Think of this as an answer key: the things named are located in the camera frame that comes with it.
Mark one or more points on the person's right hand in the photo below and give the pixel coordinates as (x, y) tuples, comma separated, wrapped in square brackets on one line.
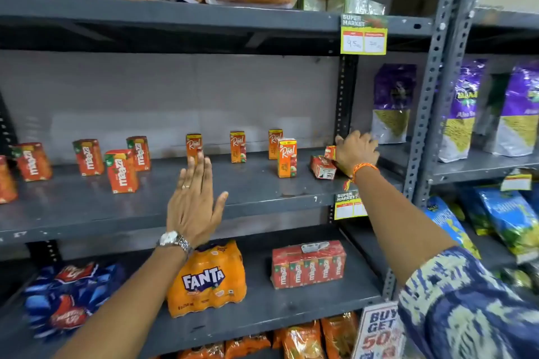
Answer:
[(358, 150)]

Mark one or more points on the person's left hand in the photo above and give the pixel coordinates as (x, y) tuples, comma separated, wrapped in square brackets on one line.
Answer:
[(191, 211)]

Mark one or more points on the orange Real carton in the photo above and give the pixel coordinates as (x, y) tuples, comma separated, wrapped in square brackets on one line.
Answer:
[(329, 152)]

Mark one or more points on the red Maaza carton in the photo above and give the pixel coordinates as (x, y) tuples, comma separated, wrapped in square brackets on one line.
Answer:
[(322, 167)]

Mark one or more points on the grey metal shelf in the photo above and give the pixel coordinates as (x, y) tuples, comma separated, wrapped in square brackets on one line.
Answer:
[(126, 203)]

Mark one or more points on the row of Real cartons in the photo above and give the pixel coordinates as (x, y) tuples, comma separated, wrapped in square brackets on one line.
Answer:
[(287, 159)]

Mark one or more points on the row of Maaza cartons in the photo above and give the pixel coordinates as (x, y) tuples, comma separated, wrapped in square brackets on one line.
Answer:
[(122, 173)]

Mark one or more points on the person's left forearm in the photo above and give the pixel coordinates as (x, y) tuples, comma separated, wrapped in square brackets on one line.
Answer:
[(126, 312)]

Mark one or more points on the red Maaza multipack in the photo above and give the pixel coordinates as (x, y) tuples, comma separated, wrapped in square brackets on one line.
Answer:
[(307, 270)]

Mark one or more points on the silver wristwatch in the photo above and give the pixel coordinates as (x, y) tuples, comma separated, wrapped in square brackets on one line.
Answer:
[(170, 239)]

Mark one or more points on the yellow price tag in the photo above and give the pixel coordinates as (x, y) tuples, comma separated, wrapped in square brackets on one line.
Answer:
[(347, 207), (364, 41), (516, 182)]

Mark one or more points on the orange soda bottle pack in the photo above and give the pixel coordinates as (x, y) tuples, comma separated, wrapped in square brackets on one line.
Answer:
[(206, 283)]

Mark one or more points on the blue chip bag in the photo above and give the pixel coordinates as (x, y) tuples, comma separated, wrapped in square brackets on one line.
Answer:
[(473, 213), (511, 220), (446, 220)]

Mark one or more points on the grey metal snack rack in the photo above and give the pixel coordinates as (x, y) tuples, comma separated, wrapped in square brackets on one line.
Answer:
[(484, 165)]

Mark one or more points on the blue cola bottle pack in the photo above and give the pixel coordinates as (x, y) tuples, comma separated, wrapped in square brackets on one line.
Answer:
[(67, 300)]

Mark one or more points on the row of orange snack packets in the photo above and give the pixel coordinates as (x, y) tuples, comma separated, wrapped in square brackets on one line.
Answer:
[(301, 342)]

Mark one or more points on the white promo sign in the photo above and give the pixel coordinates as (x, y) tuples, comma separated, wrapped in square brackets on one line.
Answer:
[(377, 329)]

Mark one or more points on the blue patterned shirt sleeve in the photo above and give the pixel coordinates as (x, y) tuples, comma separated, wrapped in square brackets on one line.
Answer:
[(463, 312)]

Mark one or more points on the green black snack bag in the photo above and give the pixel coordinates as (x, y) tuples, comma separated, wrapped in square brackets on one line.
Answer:
[(518, 279)]

